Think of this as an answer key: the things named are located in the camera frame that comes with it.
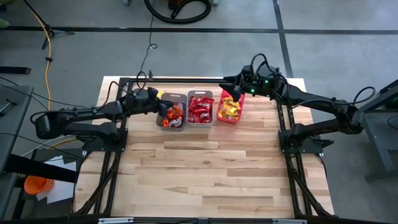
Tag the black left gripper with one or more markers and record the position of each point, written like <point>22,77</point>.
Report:
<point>144,101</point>

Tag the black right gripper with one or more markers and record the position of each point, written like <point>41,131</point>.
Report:
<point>261,81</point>

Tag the orange candy pack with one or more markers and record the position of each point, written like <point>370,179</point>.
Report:
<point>178,109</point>
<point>164,123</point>
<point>170,114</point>

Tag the small red white candy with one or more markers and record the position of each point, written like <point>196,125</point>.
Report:
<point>176,122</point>

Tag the red candy pack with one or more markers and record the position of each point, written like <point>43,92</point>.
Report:
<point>206,102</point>
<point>193,101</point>
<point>206,118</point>
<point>200,109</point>
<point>195,113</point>

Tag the yellow purple candy pack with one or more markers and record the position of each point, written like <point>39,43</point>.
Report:
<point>224,117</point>

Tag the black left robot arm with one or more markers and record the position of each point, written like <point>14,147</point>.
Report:
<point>87,112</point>

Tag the yellow label tag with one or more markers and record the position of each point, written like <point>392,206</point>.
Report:
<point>160,94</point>

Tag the brown plastic bin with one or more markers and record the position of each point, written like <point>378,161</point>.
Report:
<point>182,98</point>

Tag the grey plastic bin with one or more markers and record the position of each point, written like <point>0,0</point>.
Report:
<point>199,125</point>

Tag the red plastic bin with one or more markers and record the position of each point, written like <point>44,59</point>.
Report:
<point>231,122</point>

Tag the red vacuum cleaner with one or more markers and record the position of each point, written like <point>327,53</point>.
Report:
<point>174,3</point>

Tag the white paper sheet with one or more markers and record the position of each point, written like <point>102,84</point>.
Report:
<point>70,166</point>
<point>62,191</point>

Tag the black tripod stand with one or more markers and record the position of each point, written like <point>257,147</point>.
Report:
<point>51,31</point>

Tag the black beam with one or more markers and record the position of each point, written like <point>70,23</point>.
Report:
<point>37,168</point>

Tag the orange plastic bowl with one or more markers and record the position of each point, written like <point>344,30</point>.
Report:
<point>35,185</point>

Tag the grey side table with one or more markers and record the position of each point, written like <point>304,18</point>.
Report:
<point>12,137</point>

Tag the black floor strip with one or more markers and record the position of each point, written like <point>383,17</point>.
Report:
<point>14,70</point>

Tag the grey metal tool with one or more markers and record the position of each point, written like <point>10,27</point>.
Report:
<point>7,105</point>

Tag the black metal stand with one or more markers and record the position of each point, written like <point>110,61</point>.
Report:
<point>381,149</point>

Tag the green object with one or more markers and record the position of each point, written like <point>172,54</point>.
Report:
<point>3,23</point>

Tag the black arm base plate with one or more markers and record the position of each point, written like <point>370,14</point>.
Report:
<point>311,148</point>
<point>105,146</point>

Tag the silver metal bracket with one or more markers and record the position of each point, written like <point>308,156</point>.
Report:
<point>289,221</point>
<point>115,220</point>

